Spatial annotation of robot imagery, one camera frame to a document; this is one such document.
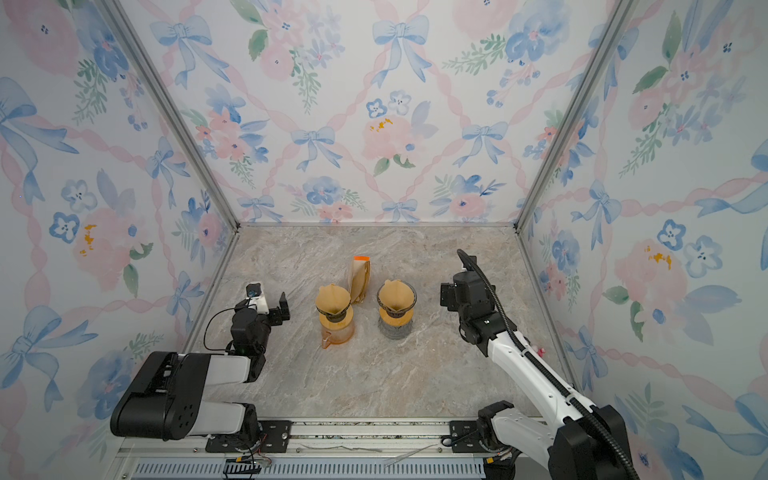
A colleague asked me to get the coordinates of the wooden ring dripper holder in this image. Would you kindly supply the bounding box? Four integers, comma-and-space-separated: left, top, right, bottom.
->
379, 308, 414, 328

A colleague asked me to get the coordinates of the brown paper coffee filter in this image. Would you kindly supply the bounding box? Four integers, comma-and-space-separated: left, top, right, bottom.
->
379, 279, 416, 313

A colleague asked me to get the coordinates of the grey glass dripper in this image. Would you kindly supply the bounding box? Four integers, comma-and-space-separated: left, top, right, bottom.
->
376, 280, 419, 317

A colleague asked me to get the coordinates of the orange coffee filter pack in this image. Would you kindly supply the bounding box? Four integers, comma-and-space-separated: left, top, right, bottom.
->
348, 256, 371, 304

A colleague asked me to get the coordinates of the green glass dripper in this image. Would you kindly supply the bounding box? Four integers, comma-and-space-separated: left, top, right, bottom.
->
316, 297, 351, 318

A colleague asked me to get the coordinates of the grey glass carafe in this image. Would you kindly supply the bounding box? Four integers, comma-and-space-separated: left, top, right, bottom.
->
378, 319, 413, 340

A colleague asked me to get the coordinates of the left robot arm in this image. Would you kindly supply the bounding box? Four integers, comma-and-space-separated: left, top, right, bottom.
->
110, 283, 290, 453

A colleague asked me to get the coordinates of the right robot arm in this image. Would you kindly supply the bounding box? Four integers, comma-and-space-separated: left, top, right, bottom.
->
440, 271, 638, 479

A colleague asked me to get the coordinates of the orange glass carafe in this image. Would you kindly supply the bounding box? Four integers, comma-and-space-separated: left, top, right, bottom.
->
321, 325, 355, 349

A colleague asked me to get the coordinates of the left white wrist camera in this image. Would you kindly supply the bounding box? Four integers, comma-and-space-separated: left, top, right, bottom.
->
245, 282, 269, 314

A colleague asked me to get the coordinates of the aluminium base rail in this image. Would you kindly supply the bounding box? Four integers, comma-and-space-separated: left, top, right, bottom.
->
107, 418, 553, 479

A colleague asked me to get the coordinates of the black corrugated cable conduit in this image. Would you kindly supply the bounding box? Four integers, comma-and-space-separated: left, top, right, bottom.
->
455, 248, 640, 480

